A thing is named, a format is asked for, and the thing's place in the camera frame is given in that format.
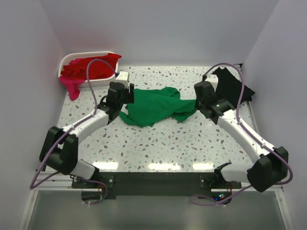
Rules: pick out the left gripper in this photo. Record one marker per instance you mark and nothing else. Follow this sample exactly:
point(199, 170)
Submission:
point(129, 93)

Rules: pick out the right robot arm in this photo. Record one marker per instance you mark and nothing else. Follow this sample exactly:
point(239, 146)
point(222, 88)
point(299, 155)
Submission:
point(270, 164)

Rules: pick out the white perforated laundry basket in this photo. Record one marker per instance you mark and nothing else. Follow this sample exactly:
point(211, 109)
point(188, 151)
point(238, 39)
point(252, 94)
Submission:
point(98, 82)

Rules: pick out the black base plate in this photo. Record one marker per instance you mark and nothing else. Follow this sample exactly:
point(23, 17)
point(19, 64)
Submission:
point(155, 184)

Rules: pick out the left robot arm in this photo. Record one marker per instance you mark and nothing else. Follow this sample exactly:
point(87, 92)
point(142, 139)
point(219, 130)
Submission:
point(61, 146)

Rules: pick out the green t-shirt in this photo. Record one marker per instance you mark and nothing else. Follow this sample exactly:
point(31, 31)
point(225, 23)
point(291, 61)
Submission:
point(152, 106)

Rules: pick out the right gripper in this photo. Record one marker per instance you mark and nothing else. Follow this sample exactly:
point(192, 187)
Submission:
point(196, 104)

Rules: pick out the red t-shirt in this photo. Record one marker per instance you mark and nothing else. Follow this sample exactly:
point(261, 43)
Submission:
point(98, 69)

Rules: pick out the pink t-shirt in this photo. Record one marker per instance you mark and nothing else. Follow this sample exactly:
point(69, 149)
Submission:
point(72, 87)

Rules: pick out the folded black t-shirt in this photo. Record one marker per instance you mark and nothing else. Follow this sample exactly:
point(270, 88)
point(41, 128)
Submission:
point(228, 87)

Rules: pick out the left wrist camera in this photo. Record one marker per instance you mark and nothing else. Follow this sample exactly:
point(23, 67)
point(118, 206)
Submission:
point(123, 78)

